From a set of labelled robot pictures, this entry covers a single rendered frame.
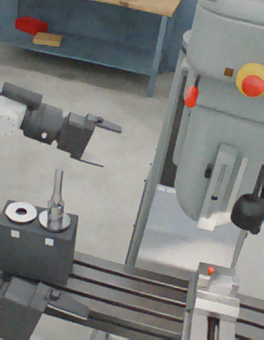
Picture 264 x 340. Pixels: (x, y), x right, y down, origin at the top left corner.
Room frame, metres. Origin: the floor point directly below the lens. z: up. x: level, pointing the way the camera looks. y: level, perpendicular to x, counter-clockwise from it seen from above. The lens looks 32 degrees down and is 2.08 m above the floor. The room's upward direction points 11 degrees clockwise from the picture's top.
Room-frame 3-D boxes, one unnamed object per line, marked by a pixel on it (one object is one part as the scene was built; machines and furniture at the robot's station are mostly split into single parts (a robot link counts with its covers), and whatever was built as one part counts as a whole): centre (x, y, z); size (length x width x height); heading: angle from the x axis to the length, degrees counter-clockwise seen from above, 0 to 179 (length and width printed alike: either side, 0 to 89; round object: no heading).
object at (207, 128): (1.10, -0.22, 1.47); 0.21 x 0.19 x 0.32; 83
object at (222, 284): (1.08, -0.32, 1.05); 0.06 x 0.05 x 0.06; 85
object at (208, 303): (1.03, -0.31, 1.03); 0.12 x 0.06 x 0.04; 85
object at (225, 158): (0.99, -0.20, 1.45); 0.04 x 0.04 x 0.21; 83
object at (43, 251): (1.14, 0.23, 1.04); 0.22 x 0.12 x 0.20; 89
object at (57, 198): (1.14, 0.18, 1.26); 0.03 x 0.03 x 0.11
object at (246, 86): (0.84, -0.18, 1.76); 0.04 x 0.03 x 0.04; 83
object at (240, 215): (0.89, -0.26, 1.47); 0.07 x 0.07 x 0.06
